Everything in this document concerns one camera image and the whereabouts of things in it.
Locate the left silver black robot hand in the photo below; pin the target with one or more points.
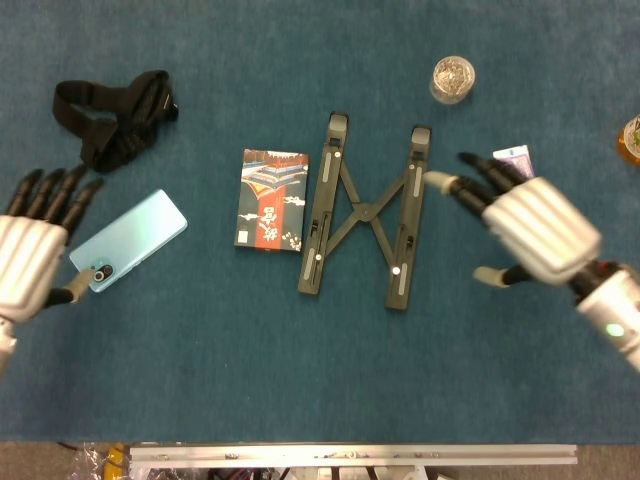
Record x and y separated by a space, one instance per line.
25 260

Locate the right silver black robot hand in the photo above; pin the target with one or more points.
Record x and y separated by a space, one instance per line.
540 230

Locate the black folding laptop stand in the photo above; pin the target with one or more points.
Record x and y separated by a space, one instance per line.
365 212

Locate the dark patterned red-striped book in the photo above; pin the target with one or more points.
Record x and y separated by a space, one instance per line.
272 200

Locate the purple white toothpaste tube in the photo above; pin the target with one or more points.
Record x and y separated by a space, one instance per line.
515 157

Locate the light blue smartphone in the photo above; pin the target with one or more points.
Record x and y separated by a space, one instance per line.
135 235

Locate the amber bottle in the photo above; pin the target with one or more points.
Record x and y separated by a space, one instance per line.
631 142

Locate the clear jar of metal clips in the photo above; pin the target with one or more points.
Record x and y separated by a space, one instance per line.
452 80

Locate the clear crumpled plastic bag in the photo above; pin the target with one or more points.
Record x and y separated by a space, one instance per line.
85 465

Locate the yellow object under table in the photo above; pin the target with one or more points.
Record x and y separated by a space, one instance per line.
115 460

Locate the aluminium profile rail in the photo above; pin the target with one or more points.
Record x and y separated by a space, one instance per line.
350 455

